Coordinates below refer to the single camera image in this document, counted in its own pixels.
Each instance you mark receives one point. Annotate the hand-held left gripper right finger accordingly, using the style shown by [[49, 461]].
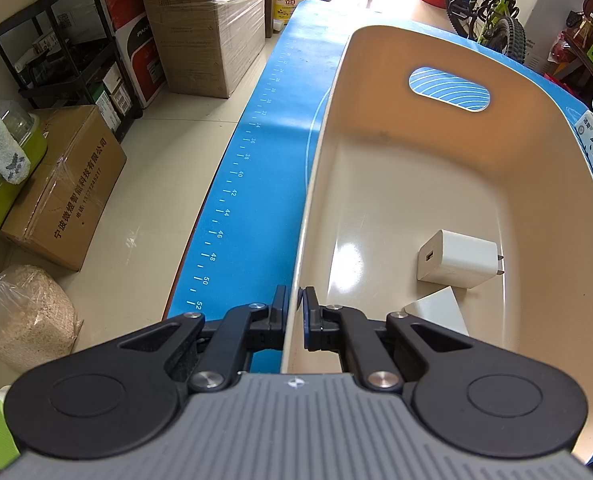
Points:
[[307, 312]]

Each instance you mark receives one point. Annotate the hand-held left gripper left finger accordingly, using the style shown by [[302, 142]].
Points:
[[280, 310]]

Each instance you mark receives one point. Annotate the white charger adapter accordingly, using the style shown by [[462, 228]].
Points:
[[456, 257]]

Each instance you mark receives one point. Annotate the beige plastic bin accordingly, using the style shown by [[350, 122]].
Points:
[[401, 170]]

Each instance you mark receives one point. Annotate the white card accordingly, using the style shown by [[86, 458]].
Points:
[[439, 310]]

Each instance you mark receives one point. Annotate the blue measuring mat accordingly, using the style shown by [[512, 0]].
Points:
[[276, 135]]

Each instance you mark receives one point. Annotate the taped brown cardboard box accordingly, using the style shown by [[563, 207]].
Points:
[[71, 180]]

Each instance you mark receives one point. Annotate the clear bag of grain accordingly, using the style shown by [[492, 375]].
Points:
[[21, 320]]

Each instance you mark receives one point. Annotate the plastic-wrapped cardboard box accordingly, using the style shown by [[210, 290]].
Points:
[[211, 45]]

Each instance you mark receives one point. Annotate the white and red appliance box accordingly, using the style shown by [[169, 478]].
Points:
[[144, 62]]

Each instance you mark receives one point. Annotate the black utility cart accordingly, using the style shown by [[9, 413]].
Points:
[[84, 87]]

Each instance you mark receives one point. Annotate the white fluffy towel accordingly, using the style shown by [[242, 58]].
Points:
[[1, 150]]

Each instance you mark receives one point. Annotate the green and black bicycle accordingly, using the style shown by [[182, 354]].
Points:
[[508, 35]]

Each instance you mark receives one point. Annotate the dark wooden shelf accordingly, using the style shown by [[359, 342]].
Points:
[[588, 72]]

